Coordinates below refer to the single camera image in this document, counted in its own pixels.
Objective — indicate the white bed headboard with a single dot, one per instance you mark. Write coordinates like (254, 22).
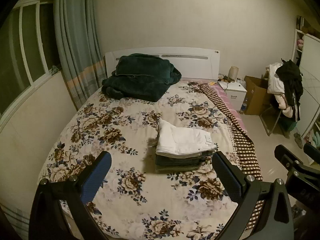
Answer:
(193, 63)

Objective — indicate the green striped curtain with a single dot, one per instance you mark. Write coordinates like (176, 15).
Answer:
(78, 48)

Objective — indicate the white pants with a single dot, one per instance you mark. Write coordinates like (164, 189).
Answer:
(182, 142)

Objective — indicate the checkered brown bed sheet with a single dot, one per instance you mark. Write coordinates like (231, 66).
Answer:
(237, 139)

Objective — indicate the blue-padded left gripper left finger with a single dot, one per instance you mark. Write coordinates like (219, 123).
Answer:
(47, 220)

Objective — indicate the floral fleece bed blanket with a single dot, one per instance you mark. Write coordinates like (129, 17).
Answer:
(135, 201)

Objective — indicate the white wardrobe shelf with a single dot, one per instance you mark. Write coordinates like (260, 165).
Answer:
(306, 56)

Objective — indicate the dark green folded blanket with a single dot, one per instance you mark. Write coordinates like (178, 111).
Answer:
(141, 76)

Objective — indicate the chair with clothes pile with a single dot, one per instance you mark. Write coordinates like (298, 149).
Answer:
(284, 85)

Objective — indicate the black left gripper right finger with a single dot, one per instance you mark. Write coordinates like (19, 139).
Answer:
(275, 220)

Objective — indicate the white bedside table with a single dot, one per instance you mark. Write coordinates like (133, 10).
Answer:
(236, 93)

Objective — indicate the cardboard box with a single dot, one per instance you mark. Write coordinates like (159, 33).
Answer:
(257, 96)

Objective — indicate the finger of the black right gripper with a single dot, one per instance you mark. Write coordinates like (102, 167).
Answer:
(312, 152)
(287, 159)

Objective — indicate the dark folded pants stack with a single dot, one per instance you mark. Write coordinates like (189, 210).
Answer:
(166, 164)

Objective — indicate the cylindrical bedside lamp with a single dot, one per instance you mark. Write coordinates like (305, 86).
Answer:
(233, 73)

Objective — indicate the white framed window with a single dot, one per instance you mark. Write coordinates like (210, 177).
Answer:
(28, 53)

